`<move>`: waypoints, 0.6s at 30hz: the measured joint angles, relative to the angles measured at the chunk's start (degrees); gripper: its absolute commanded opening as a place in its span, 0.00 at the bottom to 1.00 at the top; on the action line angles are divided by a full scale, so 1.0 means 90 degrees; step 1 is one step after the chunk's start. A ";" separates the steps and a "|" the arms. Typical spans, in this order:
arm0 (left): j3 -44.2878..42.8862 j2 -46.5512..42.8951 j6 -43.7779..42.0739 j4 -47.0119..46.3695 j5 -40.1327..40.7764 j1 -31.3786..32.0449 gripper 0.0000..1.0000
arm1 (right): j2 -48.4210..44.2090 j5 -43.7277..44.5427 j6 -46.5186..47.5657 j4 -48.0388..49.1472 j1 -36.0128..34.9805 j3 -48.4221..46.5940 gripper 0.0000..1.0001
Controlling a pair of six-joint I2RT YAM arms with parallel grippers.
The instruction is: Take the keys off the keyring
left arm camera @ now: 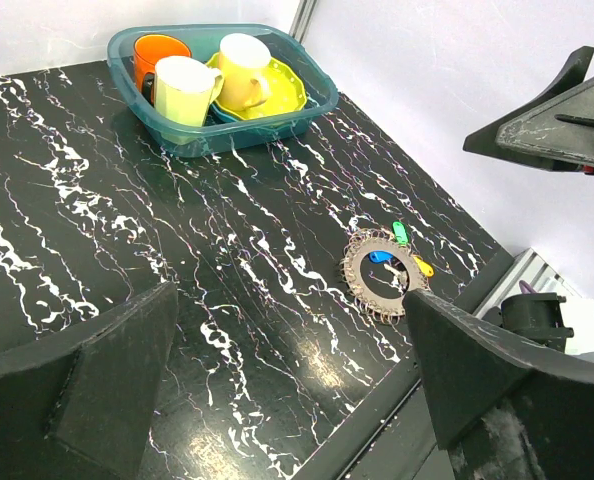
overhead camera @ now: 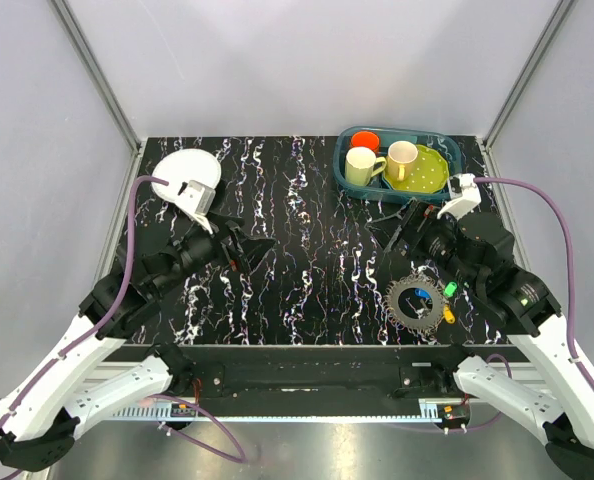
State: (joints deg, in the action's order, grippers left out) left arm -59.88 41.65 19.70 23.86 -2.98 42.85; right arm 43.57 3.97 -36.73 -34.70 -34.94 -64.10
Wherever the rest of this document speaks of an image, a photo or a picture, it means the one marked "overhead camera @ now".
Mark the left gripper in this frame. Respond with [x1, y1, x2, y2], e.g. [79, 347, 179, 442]
[153, 211, 277, 297]

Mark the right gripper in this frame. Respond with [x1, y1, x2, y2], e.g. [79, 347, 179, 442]
[365, 196, 483, 292]

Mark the blue key tag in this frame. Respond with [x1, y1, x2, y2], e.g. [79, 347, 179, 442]
[415, 289, 430, 299]

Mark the green key tag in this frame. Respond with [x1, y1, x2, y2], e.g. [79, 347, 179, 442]
[443, 282, 458, 298]

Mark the yellow key tag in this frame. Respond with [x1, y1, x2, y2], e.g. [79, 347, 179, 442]
[443, 305, 456, 324]

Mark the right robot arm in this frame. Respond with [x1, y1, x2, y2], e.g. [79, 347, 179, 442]
[369, 202, 594, 479]

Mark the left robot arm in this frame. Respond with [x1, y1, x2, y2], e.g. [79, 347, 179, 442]
[0, 217, 276, 472]

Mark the green dotted plate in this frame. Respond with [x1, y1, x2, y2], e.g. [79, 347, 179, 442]
[382, 144, 449, 194]

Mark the yellow mug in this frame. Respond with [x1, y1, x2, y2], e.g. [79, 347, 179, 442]
[386, 141, 418, 182]

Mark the pale green mug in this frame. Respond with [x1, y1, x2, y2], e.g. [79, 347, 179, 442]
[345, 147, 387, 187]

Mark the orange cup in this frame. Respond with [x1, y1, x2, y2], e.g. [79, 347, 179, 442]
[350, 130, 381, 153]

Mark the teal plastic bin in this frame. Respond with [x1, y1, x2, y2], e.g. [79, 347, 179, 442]
[332, 125, 462, 205]

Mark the white paper plate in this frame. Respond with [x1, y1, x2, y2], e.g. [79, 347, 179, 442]
[152, 148, 222, 202]

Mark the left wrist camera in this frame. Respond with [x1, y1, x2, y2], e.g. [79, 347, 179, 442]
[174, 180, 215, 235]

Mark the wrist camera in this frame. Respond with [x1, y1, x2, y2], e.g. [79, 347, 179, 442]
[437, 173, 481, 220]
[174, 180, 215, 235]

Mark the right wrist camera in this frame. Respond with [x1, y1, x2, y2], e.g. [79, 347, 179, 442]
[437, 173, 481, 220]

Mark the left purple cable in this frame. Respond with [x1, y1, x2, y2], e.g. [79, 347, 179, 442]
[0, 176, 171, 480]

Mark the purple cable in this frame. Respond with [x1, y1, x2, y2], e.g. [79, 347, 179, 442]
[474, 176, 594, 421]
[0, 176, 171, 480]

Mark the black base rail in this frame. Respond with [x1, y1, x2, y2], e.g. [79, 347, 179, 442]
[181, 345, 526, 419]

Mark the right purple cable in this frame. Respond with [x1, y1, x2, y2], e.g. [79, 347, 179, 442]
[474, 176, 594, 421]

